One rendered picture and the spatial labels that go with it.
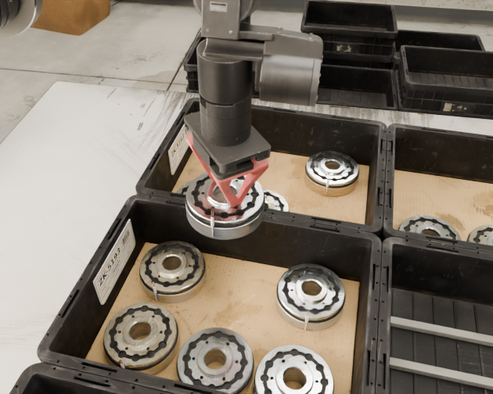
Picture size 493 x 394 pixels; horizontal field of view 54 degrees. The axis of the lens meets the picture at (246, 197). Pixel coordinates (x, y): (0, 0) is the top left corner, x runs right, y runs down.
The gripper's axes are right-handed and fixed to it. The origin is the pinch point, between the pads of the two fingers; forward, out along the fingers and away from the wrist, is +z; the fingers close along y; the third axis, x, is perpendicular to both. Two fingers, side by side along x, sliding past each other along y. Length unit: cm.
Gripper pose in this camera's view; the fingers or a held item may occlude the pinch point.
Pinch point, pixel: (226, 188)
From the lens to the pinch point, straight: 62.6
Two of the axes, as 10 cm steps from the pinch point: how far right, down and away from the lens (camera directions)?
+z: -0.2, 7.1, 7.0
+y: -4.8, -6.2, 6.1
